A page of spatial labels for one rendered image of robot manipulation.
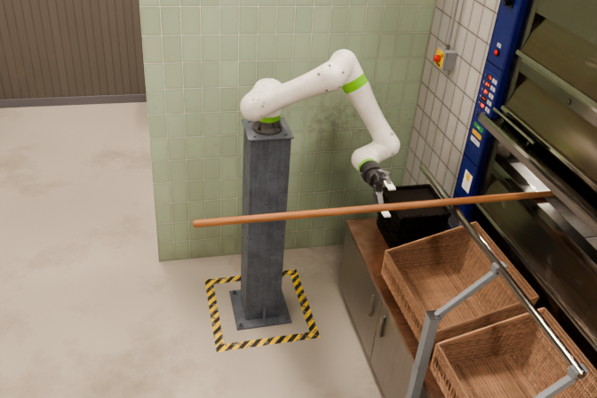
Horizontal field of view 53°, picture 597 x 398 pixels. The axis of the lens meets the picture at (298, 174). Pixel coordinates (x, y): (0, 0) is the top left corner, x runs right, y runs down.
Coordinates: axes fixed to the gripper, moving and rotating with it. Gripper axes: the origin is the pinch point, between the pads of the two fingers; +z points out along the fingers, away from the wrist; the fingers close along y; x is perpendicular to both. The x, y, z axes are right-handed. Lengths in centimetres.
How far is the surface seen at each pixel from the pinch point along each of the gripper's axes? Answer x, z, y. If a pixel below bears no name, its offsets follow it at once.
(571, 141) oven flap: -64, 16, -34
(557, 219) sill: -66, 20, 1
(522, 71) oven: -64, -26, -45
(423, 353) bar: -4, 44, 42
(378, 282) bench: -10, -16, 61
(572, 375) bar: -26, 91, 3
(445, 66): -58, -83, -24
